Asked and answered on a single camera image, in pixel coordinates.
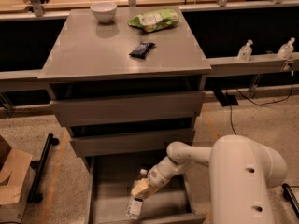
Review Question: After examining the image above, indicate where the white ceramic bowl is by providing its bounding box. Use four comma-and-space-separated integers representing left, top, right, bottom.
90, 2, 117, 23

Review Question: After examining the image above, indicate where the dark blue snack packet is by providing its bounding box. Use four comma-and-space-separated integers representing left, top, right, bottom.
129, 42, 155, 59

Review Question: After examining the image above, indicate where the brown cardboard box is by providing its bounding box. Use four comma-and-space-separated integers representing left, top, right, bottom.
0, 136, 34, 224

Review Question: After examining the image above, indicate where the grey drawer cabinet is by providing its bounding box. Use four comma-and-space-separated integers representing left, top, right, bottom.
37, 6, 212, 224

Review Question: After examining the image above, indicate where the grey metal rail shelf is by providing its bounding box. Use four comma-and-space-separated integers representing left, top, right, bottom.
0, 52, 299, 92

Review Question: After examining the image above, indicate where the black metal floor bar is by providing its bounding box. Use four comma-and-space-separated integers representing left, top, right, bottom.
27, 133, 60, 203

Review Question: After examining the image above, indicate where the black floor foot block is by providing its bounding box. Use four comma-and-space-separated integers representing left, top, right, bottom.
214, 90, 238, 106

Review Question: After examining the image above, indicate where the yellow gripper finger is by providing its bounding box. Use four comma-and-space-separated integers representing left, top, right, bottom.
131, 178, 156, 199

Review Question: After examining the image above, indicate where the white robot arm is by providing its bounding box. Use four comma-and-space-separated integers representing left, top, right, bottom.
131, 134, 287, 224

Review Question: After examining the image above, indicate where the grey top drawer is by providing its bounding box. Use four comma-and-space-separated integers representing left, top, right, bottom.
50, 91, 203, 127

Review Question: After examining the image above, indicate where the grey open bottom drawer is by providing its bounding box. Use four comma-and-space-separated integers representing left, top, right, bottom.
86, 150, 206, 224

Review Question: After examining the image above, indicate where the grey middle drawer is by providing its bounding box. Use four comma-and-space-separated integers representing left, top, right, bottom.
70, 128, 195, 157

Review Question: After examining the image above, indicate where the black floor cable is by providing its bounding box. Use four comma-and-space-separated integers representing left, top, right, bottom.
229, 68, 295, 136

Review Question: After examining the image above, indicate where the clear sanitizer pump bottle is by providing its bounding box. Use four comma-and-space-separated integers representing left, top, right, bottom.
237, 39, 253, 61

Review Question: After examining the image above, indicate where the clear plastic water bottle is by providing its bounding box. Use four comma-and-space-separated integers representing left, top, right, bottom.
126, 169, 148, 219

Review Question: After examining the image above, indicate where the green chip bag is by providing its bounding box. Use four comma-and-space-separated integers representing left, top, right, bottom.
127, 8, 179, 33

